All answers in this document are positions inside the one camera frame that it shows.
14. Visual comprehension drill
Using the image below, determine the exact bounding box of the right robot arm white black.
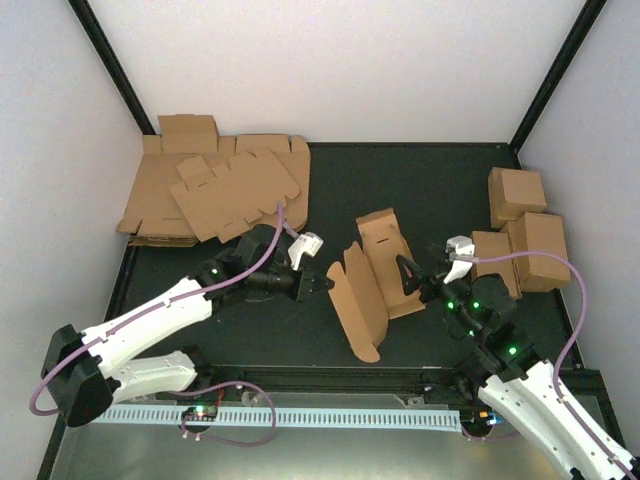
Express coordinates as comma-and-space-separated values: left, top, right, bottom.
395, 237, 639, 479

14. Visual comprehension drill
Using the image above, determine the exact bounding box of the folded cardboard box small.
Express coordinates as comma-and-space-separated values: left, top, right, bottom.
469, 229, 524, 300

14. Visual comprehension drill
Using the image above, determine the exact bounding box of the stack of flat cardboard blanks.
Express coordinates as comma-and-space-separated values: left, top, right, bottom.
117, 114, 311, 247

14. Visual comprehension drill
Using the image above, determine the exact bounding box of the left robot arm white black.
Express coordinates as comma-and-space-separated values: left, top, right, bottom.
38, 225, 334, 427

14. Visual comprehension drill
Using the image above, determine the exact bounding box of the right controller board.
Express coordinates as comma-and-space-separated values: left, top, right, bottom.
460, 408, 502, 428

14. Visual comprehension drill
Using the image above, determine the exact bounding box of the white slotted cable duct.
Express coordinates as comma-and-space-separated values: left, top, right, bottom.
94, 404, 462, 433

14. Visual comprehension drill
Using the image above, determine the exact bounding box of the controller board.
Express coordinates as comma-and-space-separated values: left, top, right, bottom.
460, 408, 502, 428
181, 405, 218, 422

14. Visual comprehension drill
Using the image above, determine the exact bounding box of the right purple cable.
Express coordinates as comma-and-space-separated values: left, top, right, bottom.
449, 249, 636, 480

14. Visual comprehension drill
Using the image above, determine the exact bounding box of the left controller board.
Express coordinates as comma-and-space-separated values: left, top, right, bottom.
181, 405, 218, 422

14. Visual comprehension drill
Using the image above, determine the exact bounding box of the right black frame post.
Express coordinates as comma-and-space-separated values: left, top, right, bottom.
509, 0, 608, 154

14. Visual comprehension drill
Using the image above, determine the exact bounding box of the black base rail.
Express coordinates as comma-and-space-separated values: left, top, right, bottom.
184, 365, 480, 405

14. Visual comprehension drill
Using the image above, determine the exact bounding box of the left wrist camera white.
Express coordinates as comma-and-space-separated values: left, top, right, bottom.
288, 232, 324, 271

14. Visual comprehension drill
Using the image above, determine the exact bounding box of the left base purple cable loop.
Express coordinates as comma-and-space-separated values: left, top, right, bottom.
179, 380, 277, 448

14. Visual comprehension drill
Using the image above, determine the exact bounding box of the left black frame post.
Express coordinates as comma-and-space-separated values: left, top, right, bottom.
68, 0, 156, 135

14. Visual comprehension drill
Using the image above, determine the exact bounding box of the black frame post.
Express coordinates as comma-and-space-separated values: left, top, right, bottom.
509, 0, 608, 154
68, 0, 156, 135

